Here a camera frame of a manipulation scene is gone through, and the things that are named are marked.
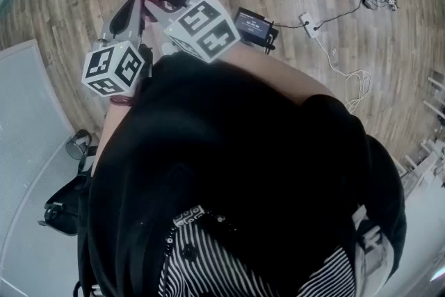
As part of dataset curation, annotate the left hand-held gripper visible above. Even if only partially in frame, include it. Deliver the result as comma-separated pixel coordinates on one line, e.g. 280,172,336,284
81,0,154,99

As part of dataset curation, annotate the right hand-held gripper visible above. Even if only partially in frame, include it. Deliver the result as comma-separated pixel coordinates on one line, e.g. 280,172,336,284
144,0,241,64

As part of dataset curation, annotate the person's right forearm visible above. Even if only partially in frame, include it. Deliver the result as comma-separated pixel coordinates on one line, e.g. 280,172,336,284
217,43,337,105

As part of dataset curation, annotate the person's left forearm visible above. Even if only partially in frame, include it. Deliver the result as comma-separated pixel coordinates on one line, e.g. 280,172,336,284
94,100,135,168

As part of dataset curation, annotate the black screen device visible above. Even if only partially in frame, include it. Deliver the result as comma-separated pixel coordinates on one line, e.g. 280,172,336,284
232,6,280,55

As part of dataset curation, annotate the white power strip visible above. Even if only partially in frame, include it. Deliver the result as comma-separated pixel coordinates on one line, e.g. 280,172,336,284
299,12,320,38

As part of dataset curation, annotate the white mesh panel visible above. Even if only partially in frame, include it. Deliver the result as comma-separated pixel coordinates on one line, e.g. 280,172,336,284
0,38,95,297

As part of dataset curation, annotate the person's black shirt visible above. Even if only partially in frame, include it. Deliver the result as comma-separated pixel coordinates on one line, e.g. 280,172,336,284
76,51,407,297

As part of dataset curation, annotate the black bag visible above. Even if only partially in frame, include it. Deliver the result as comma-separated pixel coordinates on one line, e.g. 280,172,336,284
38,128,99,237

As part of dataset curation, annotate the black white striped garment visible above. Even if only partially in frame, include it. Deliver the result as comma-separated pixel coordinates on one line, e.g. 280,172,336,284
158,215,357,297

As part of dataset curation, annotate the white wooden rack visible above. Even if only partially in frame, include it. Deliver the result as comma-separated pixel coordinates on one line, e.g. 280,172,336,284
399,69,445,199

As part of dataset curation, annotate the dark red bracelet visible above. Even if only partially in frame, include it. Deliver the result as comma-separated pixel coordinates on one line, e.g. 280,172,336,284
110,93,135,107

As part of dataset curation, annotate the black device cable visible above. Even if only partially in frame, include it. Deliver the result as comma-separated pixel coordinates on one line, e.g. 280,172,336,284
273,21,307,29

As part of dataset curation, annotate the white cable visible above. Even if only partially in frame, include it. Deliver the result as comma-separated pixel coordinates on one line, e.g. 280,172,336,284
314,36,373,115

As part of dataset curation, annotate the grey strap bag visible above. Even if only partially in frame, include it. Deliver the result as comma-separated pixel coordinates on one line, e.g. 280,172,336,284
350,204,396,297

